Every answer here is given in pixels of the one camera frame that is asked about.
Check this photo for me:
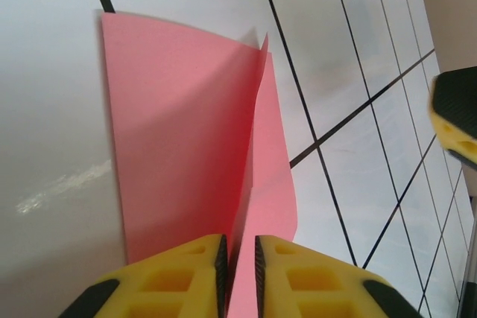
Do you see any pink square paper sheet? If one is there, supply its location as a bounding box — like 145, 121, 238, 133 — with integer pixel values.
100, 11, 301, 318

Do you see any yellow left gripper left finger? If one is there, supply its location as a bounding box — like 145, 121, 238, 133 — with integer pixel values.
57, 234, 229, 318

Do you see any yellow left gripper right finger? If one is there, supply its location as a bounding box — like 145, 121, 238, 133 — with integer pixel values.
254, 235, 425, 318

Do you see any aluminium side rail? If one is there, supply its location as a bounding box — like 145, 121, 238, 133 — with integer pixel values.
460, 167, 477, 318

